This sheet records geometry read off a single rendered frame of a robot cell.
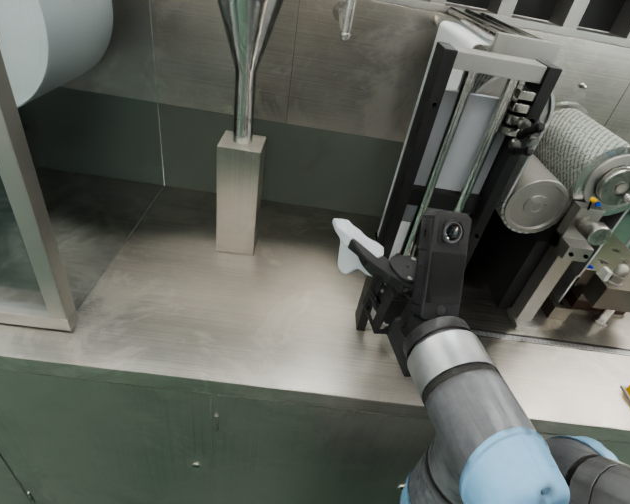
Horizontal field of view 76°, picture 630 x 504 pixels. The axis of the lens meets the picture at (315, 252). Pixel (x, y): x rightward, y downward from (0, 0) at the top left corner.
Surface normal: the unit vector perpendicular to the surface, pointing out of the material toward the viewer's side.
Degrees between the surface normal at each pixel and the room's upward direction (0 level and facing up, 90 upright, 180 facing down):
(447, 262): 58
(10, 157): 90
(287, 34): 90
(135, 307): 0
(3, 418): 90
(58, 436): 90
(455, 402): 47
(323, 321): 0
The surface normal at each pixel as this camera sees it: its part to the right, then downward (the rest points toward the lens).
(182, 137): -0.04, 0.60
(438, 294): 0.25, 0.11
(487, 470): -0.63, -0.49
